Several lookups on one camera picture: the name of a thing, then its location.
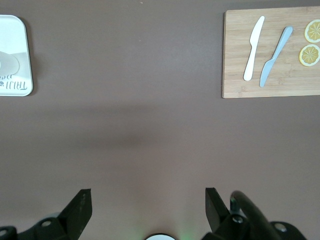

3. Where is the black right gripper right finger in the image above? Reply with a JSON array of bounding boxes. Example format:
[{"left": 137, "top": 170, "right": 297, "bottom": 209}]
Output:
[{"left": 201, "top": 187, "right": 306, "bottom": 240}]

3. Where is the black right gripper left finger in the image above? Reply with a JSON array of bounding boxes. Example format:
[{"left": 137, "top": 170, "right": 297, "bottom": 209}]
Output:
[{"left": 0, "top": 188, "right": 93, "bottom": 240}]

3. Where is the white plastic cup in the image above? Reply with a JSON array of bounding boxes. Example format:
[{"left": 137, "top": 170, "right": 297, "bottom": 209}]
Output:
[{"left": 0, "top": 51, "right": 21, "bottom": 75}]

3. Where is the white tray with bear print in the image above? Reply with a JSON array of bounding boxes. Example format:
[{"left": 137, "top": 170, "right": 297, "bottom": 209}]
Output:
[{"left": 0, "top": 14, "right": 34, "bottom": 97}]

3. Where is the wooden cutting board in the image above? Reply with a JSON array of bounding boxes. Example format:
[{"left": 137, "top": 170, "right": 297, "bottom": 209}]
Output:
[{"left": 221, "top": 6, "right": 320, "bottom": 99}]

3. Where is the grey-blue plastic knife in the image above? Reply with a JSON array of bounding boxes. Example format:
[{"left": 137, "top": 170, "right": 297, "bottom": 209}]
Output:
[{"left": 259, "top": 25, "right": 294, "bottom": 88}]

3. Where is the white plastic knife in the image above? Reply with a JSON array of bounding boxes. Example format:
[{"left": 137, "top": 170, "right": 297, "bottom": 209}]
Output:
[{"left": 243, "top": 15, "right": 266, "bottom": 82}]

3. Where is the yellow lemon slice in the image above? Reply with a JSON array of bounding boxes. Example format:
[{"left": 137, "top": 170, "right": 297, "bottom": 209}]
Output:
[
  {"left": 304, "top": 19, "right": 320, "bottom": 44},
  {"left": 298, "top": 44, "right": 320, "bottom": 67}
]

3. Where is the black cable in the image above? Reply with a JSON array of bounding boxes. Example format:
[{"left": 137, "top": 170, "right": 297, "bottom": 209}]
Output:
[{"left": 229, "top": 191, "right": 285, "bottom": 240}]

